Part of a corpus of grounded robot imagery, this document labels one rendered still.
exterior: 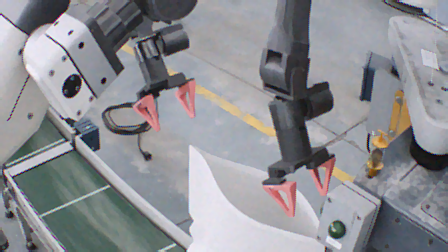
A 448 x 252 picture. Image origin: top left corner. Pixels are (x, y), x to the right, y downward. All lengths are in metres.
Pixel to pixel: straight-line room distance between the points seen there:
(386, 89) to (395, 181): 0.41
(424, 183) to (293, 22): 0.38
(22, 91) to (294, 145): 0.50
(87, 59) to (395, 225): 0.49
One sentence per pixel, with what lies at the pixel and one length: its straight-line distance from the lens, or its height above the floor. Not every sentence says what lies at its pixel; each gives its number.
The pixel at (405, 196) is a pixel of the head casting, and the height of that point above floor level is 1.34.
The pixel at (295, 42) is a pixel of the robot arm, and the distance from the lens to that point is 0.97.
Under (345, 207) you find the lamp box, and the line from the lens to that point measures 0.74.
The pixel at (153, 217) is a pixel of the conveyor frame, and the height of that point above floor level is 0.39.
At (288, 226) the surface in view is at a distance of 1.29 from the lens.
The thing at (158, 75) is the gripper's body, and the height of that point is 1.19.
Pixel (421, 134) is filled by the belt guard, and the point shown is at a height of 1.39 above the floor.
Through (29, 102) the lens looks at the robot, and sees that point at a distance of 0.91.
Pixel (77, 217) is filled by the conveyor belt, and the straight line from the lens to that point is 2.14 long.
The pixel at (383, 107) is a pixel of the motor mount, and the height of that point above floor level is 1.23.
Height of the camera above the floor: 1.79
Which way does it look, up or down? 32 degrees down
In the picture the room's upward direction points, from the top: 4 degrees clockwise
